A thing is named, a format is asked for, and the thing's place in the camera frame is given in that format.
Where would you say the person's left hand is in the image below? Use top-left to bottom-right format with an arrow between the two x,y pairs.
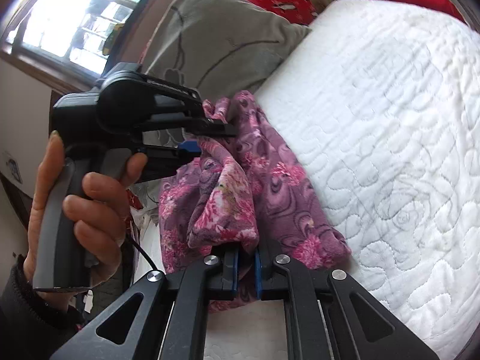
23,131 -> 147,287

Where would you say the black cable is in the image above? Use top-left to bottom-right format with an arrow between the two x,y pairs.
125,233 -> 161,272

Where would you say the black sleeve forearm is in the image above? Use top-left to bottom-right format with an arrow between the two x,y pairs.
1,255 -> 85,359

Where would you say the grey flower pillow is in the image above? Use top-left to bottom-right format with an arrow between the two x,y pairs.
142,0 -> 310,102

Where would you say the window with bars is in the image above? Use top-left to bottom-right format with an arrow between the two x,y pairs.
1,0 -> 142,94

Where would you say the purple floral shirt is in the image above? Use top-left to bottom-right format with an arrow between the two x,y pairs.
157,90 -> 352,314

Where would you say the white quilted mattress cover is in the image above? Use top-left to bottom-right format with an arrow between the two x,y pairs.
202,0 -> 480,360

